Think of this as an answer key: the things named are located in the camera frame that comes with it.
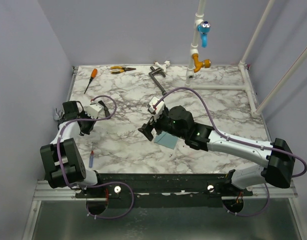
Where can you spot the blue tap valve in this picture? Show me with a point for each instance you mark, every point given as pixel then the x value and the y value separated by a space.
pixel 204 28

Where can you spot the orange handled screwdriver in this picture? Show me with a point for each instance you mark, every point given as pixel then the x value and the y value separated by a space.
pixel 92 76

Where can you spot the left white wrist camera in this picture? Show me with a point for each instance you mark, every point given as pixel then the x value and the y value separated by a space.
pixel 93 110

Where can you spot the white pipe fitting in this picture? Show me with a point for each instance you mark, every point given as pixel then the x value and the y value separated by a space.
pixel 163 66

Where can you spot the teal paper envelope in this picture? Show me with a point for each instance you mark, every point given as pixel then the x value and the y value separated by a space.
pixel 166 140

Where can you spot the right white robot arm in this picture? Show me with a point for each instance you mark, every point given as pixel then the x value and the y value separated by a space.
pixel 273 161

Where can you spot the orange tap valve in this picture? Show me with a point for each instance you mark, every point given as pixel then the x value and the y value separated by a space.
pixel 198 65

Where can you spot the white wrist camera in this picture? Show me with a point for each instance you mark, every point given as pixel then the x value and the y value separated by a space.
pixel 93 110
pixel 155 108

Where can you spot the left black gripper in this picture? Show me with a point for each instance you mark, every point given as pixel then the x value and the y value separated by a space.
pixel 87 130

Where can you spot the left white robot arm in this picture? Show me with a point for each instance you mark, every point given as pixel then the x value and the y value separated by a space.
pixel 62 162

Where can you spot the aluminium rail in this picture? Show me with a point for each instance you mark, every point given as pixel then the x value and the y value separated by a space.
pixel 43 192

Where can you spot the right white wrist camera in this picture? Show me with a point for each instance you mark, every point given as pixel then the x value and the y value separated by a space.
pixel 155 108

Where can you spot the black T-shaped tool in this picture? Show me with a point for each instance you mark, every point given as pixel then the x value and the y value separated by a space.
pixel 105 109

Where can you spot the wall hook clip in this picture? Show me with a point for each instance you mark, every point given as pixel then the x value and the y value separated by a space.
pixel 58 115

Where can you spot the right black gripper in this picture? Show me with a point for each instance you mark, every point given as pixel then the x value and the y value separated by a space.
pixel 147 128

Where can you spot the white PVC pipe frame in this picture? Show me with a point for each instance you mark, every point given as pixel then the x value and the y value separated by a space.
pixel 241 64

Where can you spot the yellow handled pliers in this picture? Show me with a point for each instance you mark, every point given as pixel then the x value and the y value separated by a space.
pixel 115 70

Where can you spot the dark metal crank handle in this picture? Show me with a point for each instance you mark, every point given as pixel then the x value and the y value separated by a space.
pixel 153 73

